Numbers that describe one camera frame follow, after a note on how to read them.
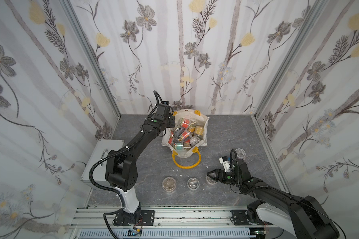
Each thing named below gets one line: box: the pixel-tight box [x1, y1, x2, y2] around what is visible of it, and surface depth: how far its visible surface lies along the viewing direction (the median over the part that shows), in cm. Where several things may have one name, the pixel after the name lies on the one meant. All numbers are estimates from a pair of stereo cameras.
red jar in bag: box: [179, 118, 190, 129], surface depth 97 cm
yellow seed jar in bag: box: [193, 125, 204, 138], surface depth 96 cm
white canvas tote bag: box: [161, 109, 210, 159], surface depth 95 cm
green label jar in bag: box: [176, 142, 184, 151], surface depth 95 cm
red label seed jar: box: [179, 130, 190, 141], surface depth 95 cm
